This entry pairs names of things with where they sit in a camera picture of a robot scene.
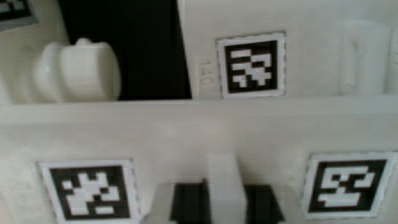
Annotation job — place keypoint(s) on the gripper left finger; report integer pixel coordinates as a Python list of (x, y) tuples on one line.
[(190, 204)]

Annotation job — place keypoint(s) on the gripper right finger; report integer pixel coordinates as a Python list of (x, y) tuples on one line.
[(263, 209)]

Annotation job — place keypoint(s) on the white cabinet door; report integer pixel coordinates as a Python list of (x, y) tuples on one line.
[(167, 133), (286, 47)]

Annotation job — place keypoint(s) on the white cabinet body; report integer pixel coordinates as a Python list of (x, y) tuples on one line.
[(94, 50)]

